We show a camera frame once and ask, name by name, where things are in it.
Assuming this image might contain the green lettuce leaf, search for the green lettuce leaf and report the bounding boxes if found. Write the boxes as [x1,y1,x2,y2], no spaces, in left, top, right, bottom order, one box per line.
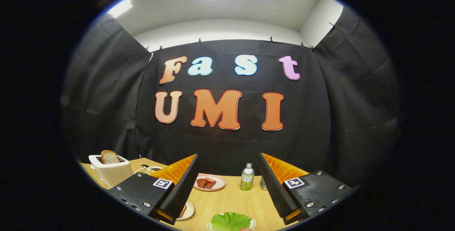
[211,212,252,231]

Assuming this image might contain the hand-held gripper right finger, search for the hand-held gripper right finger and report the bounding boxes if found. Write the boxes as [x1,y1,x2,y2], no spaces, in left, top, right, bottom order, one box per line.
[258,153,354,225]

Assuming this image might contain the round white plate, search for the round white plate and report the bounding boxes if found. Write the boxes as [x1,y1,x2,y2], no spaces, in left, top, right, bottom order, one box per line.
[177,201,195,221]

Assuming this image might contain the pink plate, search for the pink plate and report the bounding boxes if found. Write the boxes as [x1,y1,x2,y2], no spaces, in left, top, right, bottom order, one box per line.
[193,174,226,192]

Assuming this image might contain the toasted bread slice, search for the toasted bread slice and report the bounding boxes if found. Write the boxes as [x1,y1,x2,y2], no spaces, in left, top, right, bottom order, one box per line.
[101,150,121,165]

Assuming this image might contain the white toaster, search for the white toaster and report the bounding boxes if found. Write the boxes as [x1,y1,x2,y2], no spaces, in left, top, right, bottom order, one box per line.
[89,155,134,188]

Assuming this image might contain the black backdrop cloth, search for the black backdrop cloth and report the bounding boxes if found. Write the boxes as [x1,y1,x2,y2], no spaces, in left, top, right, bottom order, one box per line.
[61,6,404,189]

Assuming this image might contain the ceiling light panel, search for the ceiling light panel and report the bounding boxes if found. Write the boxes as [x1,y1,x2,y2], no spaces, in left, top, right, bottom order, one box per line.
[107,0,133,18]

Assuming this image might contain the square white plate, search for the square white plate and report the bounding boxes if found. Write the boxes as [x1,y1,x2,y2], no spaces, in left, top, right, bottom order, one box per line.
[206,218,257,231]

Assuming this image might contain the brown meat pieces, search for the brown meat pieces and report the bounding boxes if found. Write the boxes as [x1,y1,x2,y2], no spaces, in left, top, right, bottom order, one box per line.
[196,178,216,189]

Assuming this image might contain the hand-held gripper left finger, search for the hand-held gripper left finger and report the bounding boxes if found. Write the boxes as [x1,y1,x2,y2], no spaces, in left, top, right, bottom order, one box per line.
[107,154,199,225]

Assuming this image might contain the green label metal bottle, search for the green label metal bottle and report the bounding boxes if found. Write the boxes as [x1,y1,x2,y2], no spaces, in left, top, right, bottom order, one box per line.
[240,163,255,191]

